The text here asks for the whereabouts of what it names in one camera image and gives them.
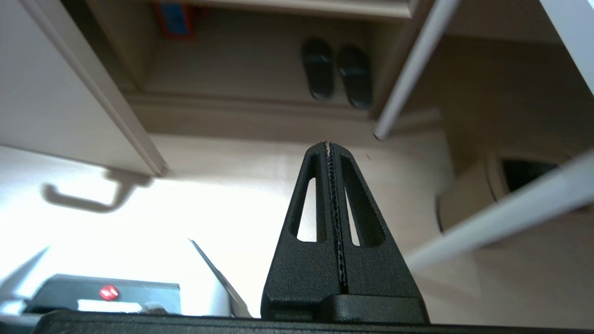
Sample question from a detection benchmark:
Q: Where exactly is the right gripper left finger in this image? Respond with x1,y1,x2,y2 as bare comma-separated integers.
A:
261,141,344,321

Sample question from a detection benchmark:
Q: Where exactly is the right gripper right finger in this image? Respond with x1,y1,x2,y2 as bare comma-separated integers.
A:
330,142,422,300

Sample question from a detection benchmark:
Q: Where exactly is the white door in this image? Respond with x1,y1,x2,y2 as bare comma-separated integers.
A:
0,0,168,177

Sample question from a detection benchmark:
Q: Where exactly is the round wooden bin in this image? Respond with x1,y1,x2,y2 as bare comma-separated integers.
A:
435,148,594,233

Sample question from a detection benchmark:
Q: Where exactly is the wooden open cabinet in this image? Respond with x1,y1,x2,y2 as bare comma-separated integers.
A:
60,0,442,143

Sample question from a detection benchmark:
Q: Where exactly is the black slipper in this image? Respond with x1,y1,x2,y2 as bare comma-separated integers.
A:
337,44,374,110
301,38,335,101

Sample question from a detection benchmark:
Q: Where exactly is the blue and orange box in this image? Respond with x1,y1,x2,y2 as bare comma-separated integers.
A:
155,2,196,41

